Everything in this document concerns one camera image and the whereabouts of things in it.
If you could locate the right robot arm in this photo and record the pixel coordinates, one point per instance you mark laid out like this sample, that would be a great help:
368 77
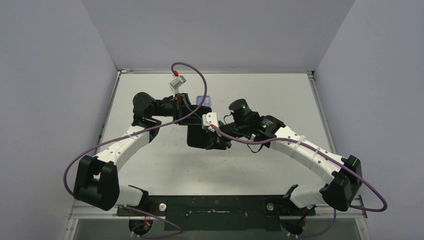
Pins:
339 175

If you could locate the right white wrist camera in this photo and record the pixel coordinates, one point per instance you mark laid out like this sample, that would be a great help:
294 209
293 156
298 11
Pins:
209 120

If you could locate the aluminium frame rail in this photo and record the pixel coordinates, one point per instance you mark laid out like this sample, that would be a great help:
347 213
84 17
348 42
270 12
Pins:
91 223

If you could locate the black phone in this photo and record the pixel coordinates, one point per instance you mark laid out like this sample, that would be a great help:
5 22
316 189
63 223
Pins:
197 137

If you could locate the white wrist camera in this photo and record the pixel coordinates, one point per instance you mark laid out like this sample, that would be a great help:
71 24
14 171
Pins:
176 83
209 120

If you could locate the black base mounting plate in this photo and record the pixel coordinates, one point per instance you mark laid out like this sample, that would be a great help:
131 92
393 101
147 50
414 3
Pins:
222 212

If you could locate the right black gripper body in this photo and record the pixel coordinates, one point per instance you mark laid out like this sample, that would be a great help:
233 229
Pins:
216 138

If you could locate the lavender phone case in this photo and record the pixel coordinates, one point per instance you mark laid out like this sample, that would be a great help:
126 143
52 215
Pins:
204 101

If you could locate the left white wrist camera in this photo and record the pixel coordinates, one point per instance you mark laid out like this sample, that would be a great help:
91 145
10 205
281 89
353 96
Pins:
176 83

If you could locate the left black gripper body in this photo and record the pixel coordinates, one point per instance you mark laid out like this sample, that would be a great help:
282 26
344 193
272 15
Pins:
178 106

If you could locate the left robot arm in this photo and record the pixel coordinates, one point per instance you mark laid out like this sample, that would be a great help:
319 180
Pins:
97 178

